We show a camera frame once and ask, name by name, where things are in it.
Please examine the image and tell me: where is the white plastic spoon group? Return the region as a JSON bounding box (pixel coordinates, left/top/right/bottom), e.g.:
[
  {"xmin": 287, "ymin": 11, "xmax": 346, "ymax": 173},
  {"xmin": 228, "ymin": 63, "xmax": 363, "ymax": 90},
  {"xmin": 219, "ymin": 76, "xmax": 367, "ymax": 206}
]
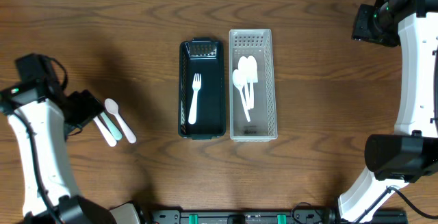
[{"xmin": 104, "ymin": 99, "xmax": 137, "ymax": 144}]

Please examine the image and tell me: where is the white plastic fork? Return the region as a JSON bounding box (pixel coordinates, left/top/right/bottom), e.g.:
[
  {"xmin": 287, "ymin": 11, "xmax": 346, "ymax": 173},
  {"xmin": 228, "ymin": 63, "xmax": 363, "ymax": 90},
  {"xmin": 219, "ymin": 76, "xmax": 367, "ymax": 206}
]
[
  {"xmin": 93, "ymin": 116, "xmax": 117, "ymax": 147},
  {"xmin": 100, "ymin": 112, "xmax": 123, "ymax": 141},
  {"xmin": 188, "ymin": 73, "xmax": 202, "ymax": 125}
]

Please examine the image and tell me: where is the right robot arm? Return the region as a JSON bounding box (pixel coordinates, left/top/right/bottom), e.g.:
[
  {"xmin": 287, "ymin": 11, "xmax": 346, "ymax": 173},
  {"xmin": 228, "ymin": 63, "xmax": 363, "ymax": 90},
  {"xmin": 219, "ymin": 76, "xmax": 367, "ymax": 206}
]
[{"xmin": 324, "ymin": 0, "xmax": 437, "ymax": 223}]

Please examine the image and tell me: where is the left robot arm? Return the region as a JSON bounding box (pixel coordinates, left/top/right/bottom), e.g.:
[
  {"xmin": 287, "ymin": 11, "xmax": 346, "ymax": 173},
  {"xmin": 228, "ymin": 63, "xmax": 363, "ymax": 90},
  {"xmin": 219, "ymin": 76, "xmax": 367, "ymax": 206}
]
[{"xmin": 1, "ymin": 53, "xmax": 116, "ymax": 223}]

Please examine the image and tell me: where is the dark green plastic basket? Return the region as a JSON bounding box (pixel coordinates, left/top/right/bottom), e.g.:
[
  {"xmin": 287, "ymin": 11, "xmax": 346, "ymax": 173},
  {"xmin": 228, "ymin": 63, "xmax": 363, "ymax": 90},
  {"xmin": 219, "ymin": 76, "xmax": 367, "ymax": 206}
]
[{"xmin": 177, "ymin": 38, "xmax": 226, "ymax": 140}]

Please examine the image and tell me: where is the clear plastic basket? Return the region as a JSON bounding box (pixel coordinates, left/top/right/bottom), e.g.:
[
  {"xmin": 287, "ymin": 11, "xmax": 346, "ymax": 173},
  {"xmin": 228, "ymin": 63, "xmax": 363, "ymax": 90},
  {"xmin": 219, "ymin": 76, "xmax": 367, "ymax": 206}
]
[{"xmin": 229, "ymin": 29, "xmax": 278, "ymax": 142}]

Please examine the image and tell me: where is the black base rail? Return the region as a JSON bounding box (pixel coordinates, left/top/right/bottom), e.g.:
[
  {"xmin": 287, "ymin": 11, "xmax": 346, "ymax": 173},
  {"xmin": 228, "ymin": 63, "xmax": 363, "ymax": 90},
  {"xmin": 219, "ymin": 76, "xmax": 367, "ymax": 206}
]
[{"xmin": 109, "ymin": 201, "xmax": 409, "ymax": 224}]

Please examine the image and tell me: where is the right black cable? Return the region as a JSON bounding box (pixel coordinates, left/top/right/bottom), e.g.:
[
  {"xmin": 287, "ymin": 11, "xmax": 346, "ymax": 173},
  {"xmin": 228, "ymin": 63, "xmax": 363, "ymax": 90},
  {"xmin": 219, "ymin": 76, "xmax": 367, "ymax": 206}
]
[{"xmin": 355, "ymin": 186, "xmax": 438, "ymax": 223}]

